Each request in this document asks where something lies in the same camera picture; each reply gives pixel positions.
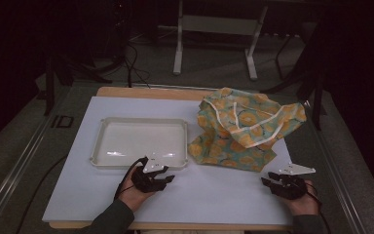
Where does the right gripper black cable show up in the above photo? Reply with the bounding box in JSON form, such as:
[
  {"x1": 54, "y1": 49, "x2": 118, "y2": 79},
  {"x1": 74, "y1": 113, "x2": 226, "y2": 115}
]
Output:
[{"x1": 305, "y1": 180, "x2": 333, "y2": 234}]

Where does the white table board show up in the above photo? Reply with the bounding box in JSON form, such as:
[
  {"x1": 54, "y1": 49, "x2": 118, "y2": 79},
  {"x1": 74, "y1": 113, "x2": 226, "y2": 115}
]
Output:
[{"x1": 42, "y1": 96, "x2": 295, "y2": 227}]

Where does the white metal stand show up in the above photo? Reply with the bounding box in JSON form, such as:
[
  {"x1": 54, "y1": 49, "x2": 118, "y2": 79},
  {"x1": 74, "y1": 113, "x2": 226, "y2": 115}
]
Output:
[{"x1": 172, "y1": 0, "x2": 270, "y2": 82}]

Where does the metal rail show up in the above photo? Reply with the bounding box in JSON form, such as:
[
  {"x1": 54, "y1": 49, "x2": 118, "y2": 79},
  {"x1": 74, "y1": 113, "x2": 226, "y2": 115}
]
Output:
[
  {"x1": 0, "y1": 113, "x2": 57, "y2": 234},
  {"x1": 305, "y1": 100, "x2": 368, "y2": 234}
]

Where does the person's left hand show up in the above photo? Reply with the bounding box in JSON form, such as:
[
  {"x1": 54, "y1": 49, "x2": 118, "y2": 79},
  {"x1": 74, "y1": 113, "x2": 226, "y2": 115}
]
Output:
[{"x1": 118, "y1": 168, "x2": 158, "y2": 213}]

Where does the person's right hand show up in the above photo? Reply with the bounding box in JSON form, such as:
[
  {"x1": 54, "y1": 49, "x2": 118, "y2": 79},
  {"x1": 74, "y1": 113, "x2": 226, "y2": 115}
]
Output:
[{"x1": 280, "y1": 179, "x2": 320, "y2": 217}]

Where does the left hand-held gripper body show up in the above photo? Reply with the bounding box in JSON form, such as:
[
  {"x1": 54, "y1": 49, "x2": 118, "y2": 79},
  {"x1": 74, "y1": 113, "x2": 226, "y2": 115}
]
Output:
[{"x1": 131, "y1": 152, "x2": 166, "y2": 193}]

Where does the black floor cable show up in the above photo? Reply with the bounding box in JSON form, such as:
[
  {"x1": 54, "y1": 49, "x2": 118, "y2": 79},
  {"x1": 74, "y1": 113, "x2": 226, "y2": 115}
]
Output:
[
  {"x1": 123, "y1": 42, "x2": 151, "y2": 89},
  {"x1": 15, "y1": 154, "x2": 69, "y2": 234}
]

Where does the white plastic tray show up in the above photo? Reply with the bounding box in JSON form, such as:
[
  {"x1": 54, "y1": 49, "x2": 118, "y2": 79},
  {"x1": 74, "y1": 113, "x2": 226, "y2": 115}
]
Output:
[{"x1": 90, "y1": 116, "x2": 189, "y2": 171}]

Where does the black equipment stand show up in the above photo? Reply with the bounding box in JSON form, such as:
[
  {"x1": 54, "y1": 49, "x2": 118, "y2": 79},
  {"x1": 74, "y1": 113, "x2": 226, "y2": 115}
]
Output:
[{"x1": 105, "y1": 0, "x2": 135, "y2": 71}]

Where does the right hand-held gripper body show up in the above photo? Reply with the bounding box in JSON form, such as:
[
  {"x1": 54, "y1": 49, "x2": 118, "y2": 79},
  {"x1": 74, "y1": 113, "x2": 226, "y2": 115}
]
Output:
[{"x1": 272, "y1": 163, "x2": 317, "y2": 201}]

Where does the citrus print fabric bag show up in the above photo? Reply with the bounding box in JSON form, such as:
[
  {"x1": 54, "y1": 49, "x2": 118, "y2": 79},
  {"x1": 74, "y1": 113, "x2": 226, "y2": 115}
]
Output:
[{"x1": 188, "y1": 87, "x2": 308, "y2": 174}]

